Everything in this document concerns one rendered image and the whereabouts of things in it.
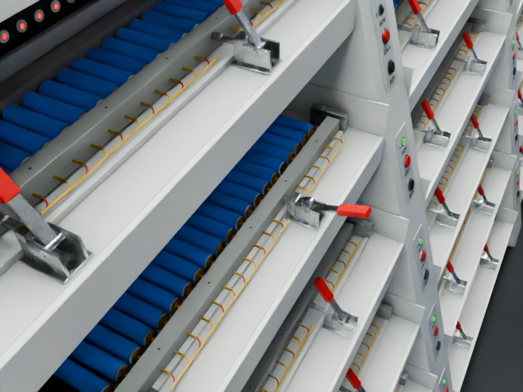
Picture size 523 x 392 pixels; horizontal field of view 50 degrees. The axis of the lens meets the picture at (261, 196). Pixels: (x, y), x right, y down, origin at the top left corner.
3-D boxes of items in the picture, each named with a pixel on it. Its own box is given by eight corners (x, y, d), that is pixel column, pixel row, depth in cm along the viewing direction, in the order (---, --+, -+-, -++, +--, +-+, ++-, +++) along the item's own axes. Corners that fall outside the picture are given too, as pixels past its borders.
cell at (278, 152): (250, 145, 73) (294, 159, 71) (243, 153, 72) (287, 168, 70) (249, 134, 72) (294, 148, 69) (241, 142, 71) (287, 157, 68)
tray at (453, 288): (507, 182, 152) (521, 143, 143) (443, 361, 116) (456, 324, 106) (433, 160, 160) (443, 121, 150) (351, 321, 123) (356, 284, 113)
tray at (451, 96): (501, 52, 130) (518, -5, 121) (419, 222, 94) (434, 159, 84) (416, 33, 138) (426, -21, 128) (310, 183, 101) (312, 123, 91)
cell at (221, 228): (187, 215, 64) (235, 235, 62) (178, 226, 63) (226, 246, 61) (185, 204, 63) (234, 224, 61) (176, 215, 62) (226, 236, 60)
